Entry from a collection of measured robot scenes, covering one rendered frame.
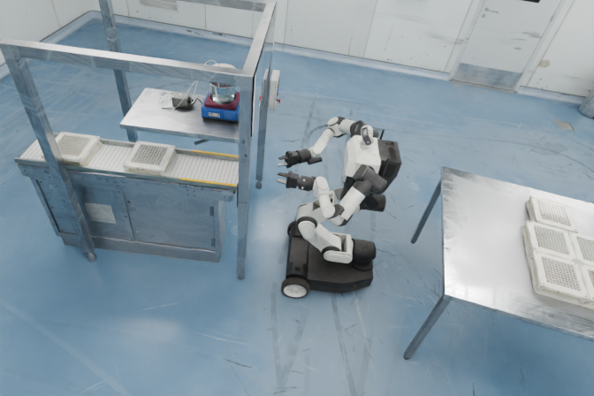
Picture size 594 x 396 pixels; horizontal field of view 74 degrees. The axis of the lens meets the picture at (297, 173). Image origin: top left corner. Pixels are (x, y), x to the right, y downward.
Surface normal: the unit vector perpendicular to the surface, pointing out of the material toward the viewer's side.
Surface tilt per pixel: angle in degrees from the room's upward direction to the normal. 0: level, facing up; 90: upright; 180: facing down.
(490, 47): 90
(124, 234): 90
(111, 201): 90
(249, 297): 0
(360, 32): 90
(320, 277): 0
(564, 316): 0
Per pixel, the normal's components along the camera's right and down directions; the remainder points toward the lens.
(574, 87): -0.15, 0.65
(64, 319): 0.11, -0.74
